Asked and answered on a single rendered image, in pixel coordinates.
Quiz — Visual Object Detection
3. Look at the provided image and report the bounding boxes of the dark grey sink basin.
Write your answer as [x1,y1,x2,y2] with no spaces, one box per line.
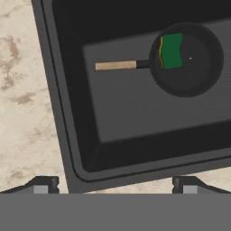
[31,0,231,194]

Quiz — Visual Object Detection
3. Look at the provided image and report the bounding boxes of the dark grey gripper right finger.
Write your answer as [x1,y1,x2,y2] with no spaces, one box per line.
[171,176,231,195]

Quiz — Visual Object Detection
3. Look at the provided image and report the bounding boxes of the green and yellow sponge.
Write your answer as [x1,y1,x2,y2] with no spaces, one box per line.
[158,32,184,70]

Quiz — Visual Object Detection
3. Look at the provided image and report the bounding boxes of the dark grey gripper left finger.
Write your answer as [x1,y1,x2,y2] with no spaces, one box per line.
[0,176,60,195]

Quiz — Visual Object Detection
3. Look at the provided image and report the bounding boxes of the black pan with wooden handle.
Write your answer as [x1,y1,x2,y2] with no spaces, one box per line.
[95,22,225,98]

